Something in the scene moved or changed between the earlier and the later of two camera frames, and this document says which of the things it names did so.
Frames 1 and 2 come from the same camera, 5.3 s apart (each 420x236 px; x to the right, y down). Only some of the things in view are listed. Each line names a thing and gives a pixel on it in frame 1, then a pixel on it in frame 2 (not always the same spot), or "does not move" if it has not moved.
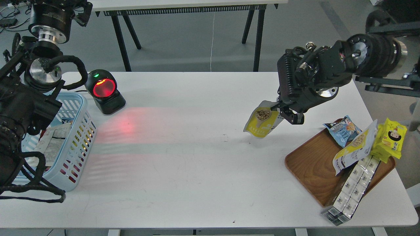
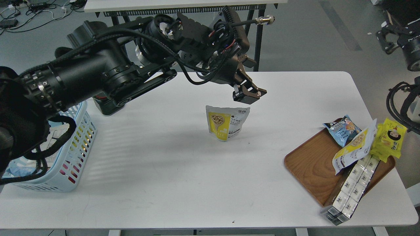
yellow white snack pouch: [262, 120] to [225, 123]
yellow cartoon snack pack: [389, 141] does not move
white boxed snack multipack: [347, 200] does not move
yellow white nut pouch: [359, 147] does not move
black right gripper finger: [288, 114] to [245, 91]
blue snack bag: [344, 130] does not move
